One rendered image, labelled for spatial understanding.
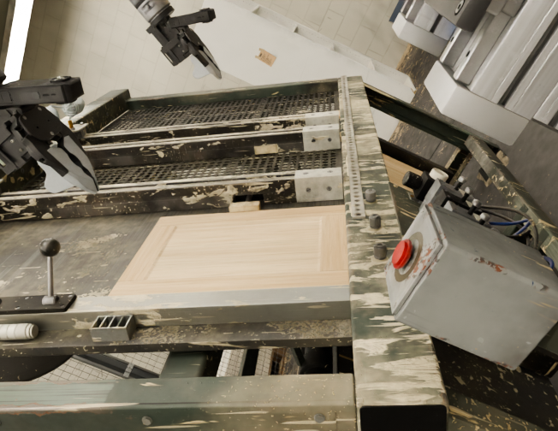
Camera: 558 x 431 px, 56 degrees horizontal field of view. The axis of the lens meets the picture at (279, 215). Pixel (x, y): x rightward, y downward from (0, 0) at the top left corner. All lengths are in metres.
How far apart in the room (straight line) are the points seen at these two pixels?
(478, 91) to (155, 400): 0.58
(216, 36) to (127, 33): 1.97
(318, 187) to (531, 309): 0.83
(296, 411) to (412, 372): 0.17
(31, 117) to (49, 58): 6.44
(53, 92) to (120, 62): 6.11
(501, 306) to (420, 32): 0.60
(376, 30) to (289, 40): 1.64
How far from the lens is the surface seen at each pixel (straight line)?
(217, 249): 1.21
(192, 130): 2.05
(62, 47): 7.14
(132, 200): 1.52
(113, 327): 1.01
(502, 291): 0.66
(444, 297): 0.64
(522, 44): 0.61
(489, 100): 0.61
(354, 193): 1.31
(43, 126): 0.82
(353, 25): 6.29
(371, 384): 0.76
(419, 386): 0.76
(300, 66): 4.95
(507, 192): 2.25
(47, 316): 1.11
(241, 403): 0.76
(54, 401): 0.87
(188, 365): 0.98
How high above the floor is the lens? 1.16
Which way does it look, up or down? 6 degrees down
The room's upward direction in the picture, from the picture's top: 66 degrees counter-clockwise
